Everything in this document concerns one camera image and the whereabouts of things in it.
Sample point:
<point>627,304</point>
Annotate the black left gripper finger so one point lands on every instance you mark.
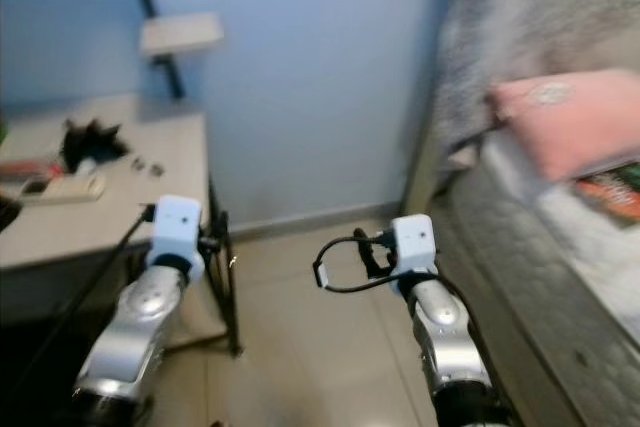
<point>211,231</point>

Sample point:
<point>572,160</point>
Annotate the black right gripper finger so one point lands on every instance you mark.
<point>362,244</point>

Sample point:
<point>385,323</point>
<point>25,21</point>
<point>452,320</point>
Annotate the pink pillow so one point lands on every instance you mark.
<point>570,127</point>

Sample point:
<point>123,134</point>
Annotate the dark glossy magazine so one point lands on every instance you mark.
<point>615,192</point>

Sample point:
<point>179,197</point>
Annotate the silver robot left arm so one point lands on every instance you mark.
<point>150,317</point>

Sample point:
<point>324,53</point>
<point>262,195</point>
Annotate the light wooden desk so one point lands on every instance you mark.
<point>180,137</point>

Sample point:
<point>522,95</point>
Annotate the beige power strip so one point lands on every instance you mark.
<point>75,187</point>

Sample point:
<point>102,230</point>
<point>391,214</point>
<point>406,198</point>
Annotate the black crumpled object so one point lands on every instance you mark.
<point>95,142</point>

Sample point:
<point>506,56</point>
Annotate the white quilted mattress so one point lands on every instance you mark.
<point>540,287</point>

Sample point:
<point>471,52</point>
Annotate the red flat object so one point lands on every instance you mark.
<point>35,167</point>

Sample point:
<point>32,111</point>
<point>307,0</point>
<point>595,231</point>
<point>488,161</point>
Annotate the small white shelf board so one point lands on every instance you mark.
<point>182,35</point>

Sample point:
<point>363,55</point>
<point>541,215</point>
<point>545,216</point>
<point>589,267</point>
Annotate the black flat device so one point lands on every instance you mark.
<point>8,212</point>

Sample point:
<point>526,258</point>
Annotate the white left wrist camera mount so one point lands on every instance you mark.
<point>178,225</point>

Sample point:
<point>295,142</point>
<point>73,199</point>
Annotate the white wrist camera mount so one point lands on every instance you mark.
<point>415,242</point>
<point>178,225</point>

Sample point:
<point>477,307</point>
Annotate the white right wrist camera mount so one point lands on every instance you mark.
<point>415,242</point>

